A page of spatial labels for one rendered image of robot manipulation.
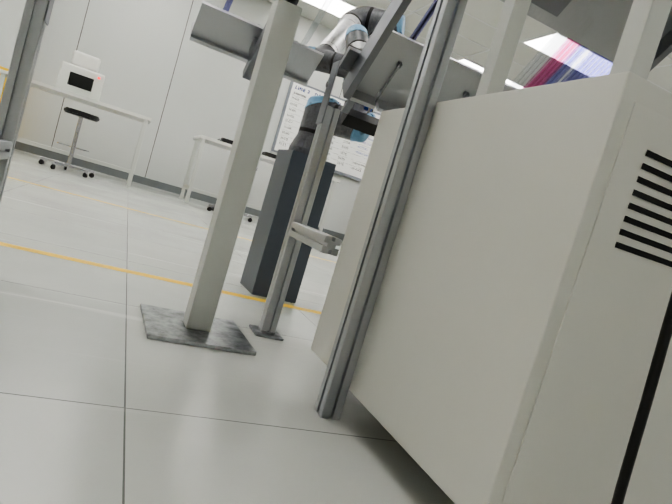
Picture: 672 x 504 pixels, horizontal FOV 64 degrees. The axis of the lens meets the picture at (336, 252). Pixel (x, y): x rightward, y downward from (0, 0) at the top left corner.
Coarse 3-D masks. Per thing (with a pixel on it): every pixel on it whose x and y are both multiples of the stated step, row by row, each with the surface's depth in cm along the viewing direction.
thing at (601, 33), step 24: (504, 0) 129; (552, 0) 126; (576, 0) 130; (600, 0) 130; (624, 0) 131; (552, 24) 135; (576, 24) 135; (600, 24) 136; (624, 24) 136; (600, 48) 141
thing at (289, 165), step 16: (288, 160) 197; (304, 160) 197; (272, 176) 209; (288, 176) 196; (272, 192) 205; (288, 192) 197; (320, 192) 202; (272, 208) 200; (288, 208) 198; (320, 208) 203; (272, 224) 197; (256, 240) 208; (272, 240) 198; (256, 256) 204; (272, 256) 199; (304, 256) 204; (256, 272) 199; (272, 272) 200; (256, 288) 199; (288, 288) 204
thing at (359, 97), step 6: (354, 96) 146; (360, 96) 147; (366, 96) 148; (372, 96) 150; (360, 102) 146; (366, 102) 147; (372, 102) 148; (378, 102) 150; (384, 102) 151; (372, 108) 148; (378, 108) 148; (384, 108) 149; (390, 108) 151; (396, 108) 152
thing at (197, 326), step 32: (288, 32) 125; (256, 64) 127; (256, 96) 125; (256, 128) 126; (256, 160) 128; (224, 192) 126; (224, 224) 127; (224, 256) 129; (192, 288) 132; (160, 320) 128; (192, 320) 128; (224, 320) 146; (256, 352) 126
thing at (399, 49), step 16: (384, 48) 138; (400, 48) 138; (416, 48) 139; (384, 64) 142; (400, 64) 142; (416, 64) 142; (448, 64) 143; (464, 64) 144; (368, 80) 146; (384, 80) 146; (400, 80) 146; (448, 80) 147; (464, 80) 147; (384, 96) 150; (400, 96) 150; (448, 96) 151; (464, 96) 150
